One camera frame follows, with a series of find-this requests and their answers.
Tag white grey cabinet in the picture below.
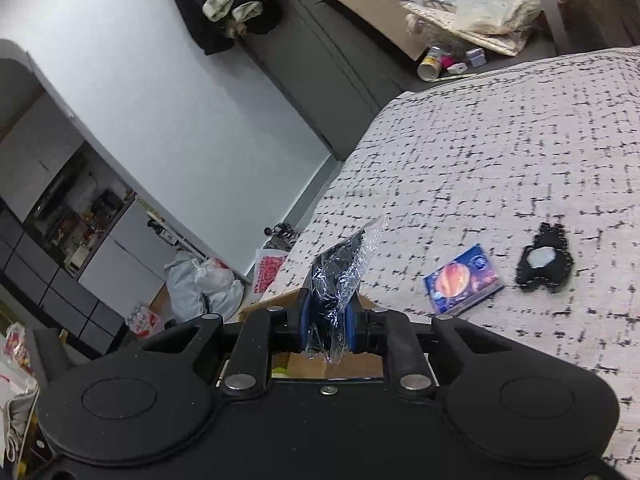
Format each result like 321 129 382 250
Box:
0 90 166 361

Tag red print plastic bag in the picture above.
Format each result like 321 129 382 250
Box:
252 249 291 295

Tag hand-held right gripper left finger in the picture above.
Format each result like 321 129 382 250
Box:
141 287 313 397

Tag dark sneakers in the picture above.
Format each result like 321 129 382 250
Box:
265 222 301 251

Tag brown cardboard box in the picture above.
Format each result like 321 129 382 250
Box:
239 287 432 381

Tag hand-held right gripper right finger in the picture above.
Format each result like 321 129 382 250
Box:
344 292 506 396

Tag small black toy figure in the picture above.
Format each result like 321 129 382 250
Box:
515 221 575 293

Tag black item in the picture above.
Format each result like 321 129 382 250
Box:
306 216 391 365

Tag black hanging coat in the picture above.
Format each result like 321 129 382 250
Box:
160 0 281 57

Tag planet picture card packet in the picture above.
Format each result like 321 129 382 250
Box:
422 243 505 317

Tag white black patterned blanket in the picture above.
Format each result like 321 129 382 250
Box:
240 45 640 471

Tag instant noodle cup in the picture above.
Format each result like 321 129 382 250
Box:
417 45 451 82

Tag pack of water bottles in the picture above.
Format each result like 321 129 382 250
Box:
127 305 163 336

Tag grey white plastic bag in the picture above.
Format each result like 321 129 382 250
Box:
165 251 211 321

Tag colourful printed plastic bag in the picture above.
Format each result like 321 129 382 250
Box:
0 322 41 461

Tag grey door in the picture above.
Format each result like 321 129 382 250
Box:
235 0 416 161

